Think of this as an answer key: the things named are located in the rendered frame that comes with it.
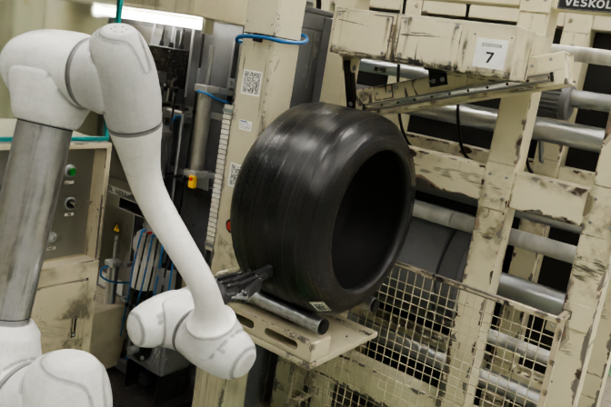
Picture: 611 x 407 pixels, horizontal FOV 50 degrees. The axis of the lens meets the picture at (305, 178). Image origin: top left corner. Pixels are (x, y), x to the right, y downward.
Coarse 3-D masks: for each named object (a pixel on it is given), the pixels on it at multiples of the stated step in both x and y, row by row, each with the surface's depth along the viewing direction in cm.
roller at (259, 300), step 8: (256, 296) 191; (264, 296) 190; (272, 296) 190; (256, 304) 192; (264, 304) 189; (272, 304) 188; (280, 304) 187; (288, 304) 186; (272, 312) 188; (280, 312) 186; (288, 312) 184; (296, 312) 183; (304, 312) 183; (288, 320) 186; (296, 320) 183; (304, 320) 181; (312, 320) 180; (320, 320) 179; (312, 328) 180; (320, 328) 178
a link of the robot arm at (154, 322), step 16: (144, 304) 140; (160, 304) 141; (176, 304) 141; (192, 304) 142; (128, 320) 139; (144, 320) 137; (160, 320) 138; (176, 320) 138; (144, 336) 137; (160, 336) 138
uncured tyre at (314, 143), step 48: (288, 144) 172; (336, 144) 168; (384, 144) 180; (240, 192) 175; (288, 192) 166; (336, 192) 167; (384, 192) 214; (240, 240) 177; (288, 240) 166; (336, 240) 220; (384, 240) 213; (288, 288) 174; (336, 288) 178
